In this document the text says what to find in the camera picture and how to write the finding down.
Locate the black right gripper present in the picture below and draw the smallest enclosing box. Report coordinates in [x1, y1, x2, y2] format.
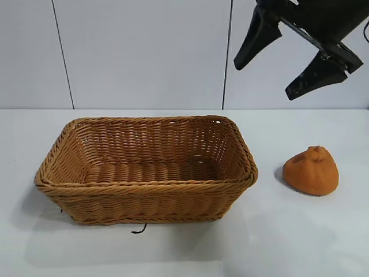
[234, 0, 369, 101]

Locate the orange bun-shaped bread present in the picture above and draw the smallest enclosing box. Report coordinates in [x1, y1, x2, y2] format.
[281, 145, 340, 199]

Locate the brown woven wicker basket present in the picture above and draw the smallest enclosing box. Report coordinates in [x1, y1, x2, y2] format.
[33, 114, 259, 226]

